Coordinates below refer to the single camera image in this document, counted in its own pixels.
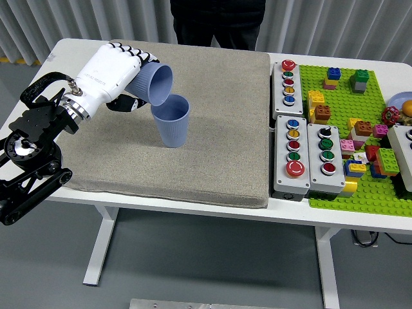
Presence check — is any white table leg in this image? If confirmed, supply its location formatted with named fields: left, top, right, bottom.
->
left=82, top=205, right=120, bottom=286
left=314, top=226, right=341, bottom=309

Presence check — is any red valve handwheel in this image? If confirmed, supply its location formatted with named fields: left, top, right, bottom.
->
left=381, top=106, right=400, bottom=127

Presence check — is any grey box with selector switch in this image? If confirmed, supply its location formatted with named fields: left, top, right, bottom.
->
left=306, top=122, right=347, bottom=194

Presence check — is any blue ribbed plastic cup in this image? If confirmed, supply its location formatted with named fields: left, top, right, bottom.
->
left=150, top=93, right=191, bottom=149
left=124, top=62, right=174, bottom=107

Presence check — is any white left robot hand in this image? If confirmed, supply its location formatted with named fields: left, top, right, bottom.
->
left=75, top=43, right=161, bottom=117

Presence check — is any grey toy brick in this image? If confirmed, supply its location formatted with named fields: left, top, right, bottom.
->
left=350, top=80, right=368, bottom=95

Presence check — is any person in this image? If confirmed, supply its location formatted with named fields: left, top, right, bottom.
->
left=169, top=0, right=267, bottom=52

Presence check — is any white pleated curtain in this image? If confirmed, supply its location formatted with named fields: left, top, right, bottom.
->
left=0, top=0, right=412, bottom=65

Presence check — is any brown toy brick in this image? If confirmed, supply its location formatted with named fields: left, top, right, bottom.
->
left=353, top=120, right=374, bottom=135
left=314, top=104, right=332, bottom=122

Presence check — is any grey box with emergency button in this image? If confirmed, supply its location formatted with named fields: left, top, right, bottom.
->
left=273, top=115, right=312, bottom=196

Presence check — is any grey-brown fabric mat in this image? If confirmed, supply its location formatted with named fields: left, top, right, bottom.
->
left=61, top=39, right=270, bottom=209

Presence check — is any large green toy brick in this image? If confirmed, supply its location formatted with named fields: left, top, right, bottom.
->
left=375, top=147, right=400, bottom=174

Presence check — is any black power cable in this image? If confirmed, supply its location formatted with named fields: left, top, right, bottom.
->
left=384, top=230, right=412, bottom=245

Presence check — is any yellow cylinder toy piece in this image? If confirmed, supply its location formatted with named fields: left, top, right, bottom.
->
left=340, top=178, right=359, bottom=198

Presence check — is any grey five-button control box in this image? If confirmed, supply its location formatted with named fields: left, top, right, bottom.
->
left=272, top=59, right=305, bottom=120

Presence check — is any light blue plate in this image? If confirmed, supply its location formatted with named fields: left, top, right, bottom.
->
left=387, top=91, right=412, bottom=109

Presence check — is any red toy brick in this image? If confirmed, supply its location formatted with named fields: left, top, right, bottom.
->
left=364, top=145, right=381, bottom=162

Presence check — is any white control box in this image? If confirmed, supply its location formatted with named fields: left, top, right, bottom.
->
left=386, top=124, right=412, bottom=191

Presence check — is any green studded baseplate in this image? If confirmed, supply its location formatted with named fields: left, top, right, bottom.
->
left=297, top=64, right=412, bottom=217

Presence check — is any orange toy brick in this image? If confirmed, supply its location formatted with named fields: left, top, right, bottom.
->
left=373, top=160, right=400, bottom=178

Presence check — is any grey power strip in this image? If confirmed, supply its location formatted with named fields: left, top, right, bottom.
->
left=351, top=229, right=379, bottom=248

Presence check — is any magenta toy brick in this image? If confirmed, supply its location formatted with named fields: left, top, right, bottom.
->
left=372, top=124, right=389, bottom=139

